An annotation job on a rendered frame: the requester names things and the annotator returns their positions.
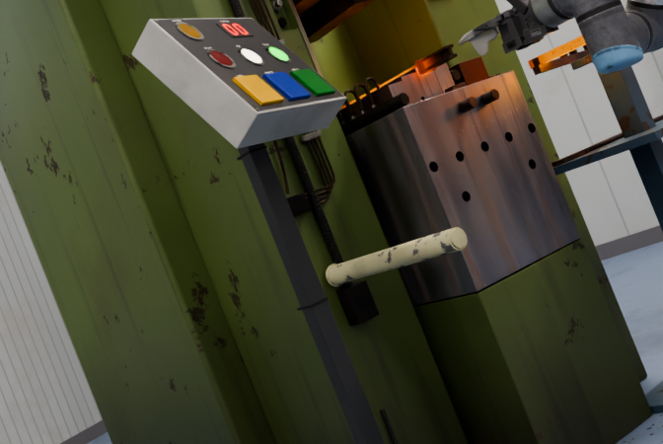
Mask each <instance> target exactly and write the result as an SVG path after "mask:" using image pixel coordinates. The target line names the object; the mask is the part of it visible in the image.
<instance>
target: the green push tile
mask: <svg viewBox="0 0 663 444"><path fill-rule="evenodd" d="M289 74H290V75H292V76H293V77H294V78H295V79H296V80H297V81H299V82H300V83H301V84H302V85H303V86H304V87H306V88H307V89H308V90H309V91H310V92H312V93H313V94H314V95H315V96H316V97H319V96H325V95H331V94H334V92H335V89H333V88H332V87H331V86H330V85H329V84H328V83H326V82H325V81H324V80H323V79H322V78H320V77H319V76H318V75H317V74H316V73H314V72H313V71H312V70H311V69H302V70H293V71H291V72H290V73H289Z"/></svg>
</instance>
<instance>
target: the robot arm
mask: <svg viewBox="0 0 663 444"><path fill-rule="evenodd" d="M506 1H507V2H509V3H510V4H511V5H512V6H513V7H512V9H509V10H507V11H505V12H503V13H501V14H499V15H497V16H495V18H494V19H491V20H489V21H487V22H485V23H483V24H481V25H480V26H478V27H476V28H474V29H473V30H471V31H469V32H468V33H466V34H465V35H463V37H462V38H461V39H460V41H459V45H461V44H463V43H465V42H467V41H469V42H470V43H471V45H472V46H473V47H474V49H475V50H476V51H477V53H478V54H479V55H486V54H487V53H488V44H489V42H490V41H492V40H493V39H495V38H496V37H497V34H499V33H500V34H501V38H502V41H503V44H502V46H503V49H504V51H505V54H507V53H508V52H510V51H512V50H517V51H518V50H521V49H524V48H527V47H529V46H530V45H532V44H534V43H536V42H539V41H541V40H542V39H543V38H544V36H546V35H548V34H550V33H554V32H556V31H558V30H559V28H558V26H559V25H561V24H563V23H565V22H567V21H569V20H571V19H573V18H575V20H576V23H577V24H578V27H579V30H580V32H581V34H582V36H583V38H584V41H585V43H586V46H587V48H588V50H589V53H590V55H591V61H592V63H593V64H594V65H595V67H596V69H597V71H598V72H599V73H601V74H609V73H612V72H616V71H619V70H622V69H625V68H627V67H630V66H631V65H634V64H636V63H638V62H640V61H641V60H642V59H643V54H645V53H647V52H653V51H656V50H658V49H660V48H662V47H663V0H627V1H626V10H625V8H624V6H623V4H622V1H621V0H506ZM489 31H491V32H489ZM488 32H489V33H488ZM510 41H511V42H510Z"/></svg>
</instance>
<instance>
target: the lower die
mask: <svg viewBox="0 0 663 444"><path fill-rule="evenodd" d="M454 85H455V83H454V80H453V78H452V75H451V73H450V71H449V68H448V66H447V63H446V62H445V63H444V64H442V65H440V66H438V67H436V70H434V71H431V72H428V73H425V74H421V75H420V74H419V72H418V69H417V67H416V68H414V69H412V70H410V71H408V72H406V74H404V75H402V76H400V77H399V78H397V79H395V80H393V81H392V82H390V83H388V84H386V85H384V86H383V87H381V88H380V89H379V90H376V91H374V92H372V93H371V95H372V98H373V100H374V103H375V104H376V105H377V106H378V105H380V104H382V103H384V102H385V101H387V100H389V99H391V98H393V97H395V96H397V95H398V94H400V93H405V94H407V95H408V96H409V103H408V104H407V106H408V105H411V104H413V103H417V102H420V101H422V99H421V97H424V99H425V100H426V99H429V98H432V97H435V96H438V95H441V94H444V93H445V90H446V89H447V88H449V87H451V86H454ZM360 100H361V103H362V105H363V108H364V109H365V110H366V111H369V110H371V109H373V108H372V104H371V102H370V99H369V97H368V96H365V97H363V98H361V99H360ZM350 106H351V108H352V111H353V113H354V115H355V116H356V117H358V116H360V115H361V114H362V113H361V108H360V106H359V104H358V102H354V103H353V104H351V105H350ZM340 112H341V114H342V117H343V119H344V120H345V122H349V121H350V120H351V115H350V112H349V110H348V107H346V108H344V109H342V110H340Z"/></svg>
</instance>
